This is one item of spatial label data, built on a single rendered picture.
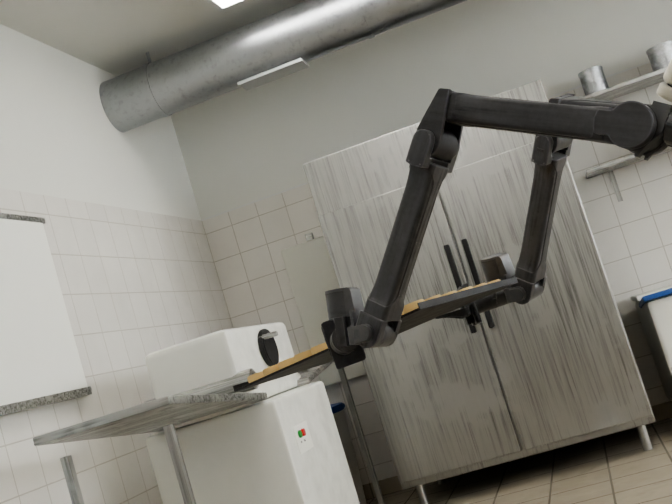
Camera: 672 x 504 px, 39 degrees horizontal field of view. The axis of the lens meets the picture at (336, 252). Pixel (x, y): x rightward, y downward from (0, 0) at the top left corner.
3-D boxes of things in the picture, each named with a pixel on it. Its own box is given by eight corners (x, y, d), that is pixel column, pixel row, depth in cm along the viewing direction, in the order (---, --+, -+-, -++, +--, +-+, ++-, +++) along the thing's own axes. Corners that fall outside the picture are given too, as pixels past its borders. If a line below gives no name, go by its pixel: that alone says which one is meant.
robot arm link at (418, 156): (437, 133, 171) (466, 141, 180) (412, 125, 175) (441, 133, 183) (367, 353, 178) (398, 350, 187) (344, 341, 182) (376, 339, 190)
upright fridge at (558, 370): (652, 424, 569) (544, 106, 590) (666, 450, 481) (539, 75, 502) (431, 483, 600) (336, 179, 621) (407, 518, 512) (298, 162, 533)
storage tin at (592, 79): (610, 93, 577) (601, 68, 579) (611, 88, 563) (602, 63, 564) (585, 101, 580) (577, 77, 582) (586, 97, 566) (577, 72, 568)
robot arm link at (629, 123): (419, 80, 174) (446, 89, 182) (406, 153, 175) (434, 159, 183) (658, 101, 148) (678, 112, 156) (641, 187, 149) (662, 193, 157)
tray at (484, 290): (518, 282, 220) (515, 276, 220) (420, 309, 189) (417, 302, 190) (340, 358, 257) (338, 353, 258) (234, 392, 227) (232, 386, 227)
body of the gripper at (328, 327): (336, 370, 197) (338, 368, 190) (320, 324, 198) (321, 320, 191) (366, 359, 197) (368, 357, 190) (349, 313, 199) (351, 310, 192)
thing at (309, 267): (383, 369, 615) (338, 223, 625) (381, 370, 609) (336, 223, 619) (323, 387, 624) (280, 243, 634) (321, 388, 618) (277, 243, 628)
